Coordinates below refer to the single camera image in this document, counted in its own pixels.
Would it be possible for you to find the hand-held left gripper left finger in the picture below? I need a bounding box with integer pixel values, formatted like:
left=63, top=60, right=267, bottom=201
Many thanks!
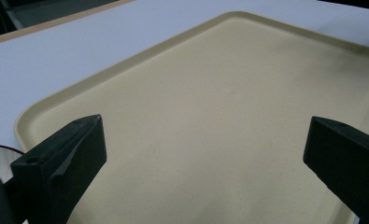
left=9, top=114, right=107, bottom=224

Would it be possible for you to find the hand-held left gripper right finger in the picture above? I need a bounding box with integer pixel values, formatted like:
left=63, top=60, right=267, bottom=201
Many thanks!
left=303, top=116, right=369, bottom=224

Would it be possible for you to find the beige plastic tray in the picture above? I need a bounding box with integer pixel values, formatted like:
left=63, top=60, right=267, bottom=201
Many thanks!
left=13, top=10, right=369, bottom=224

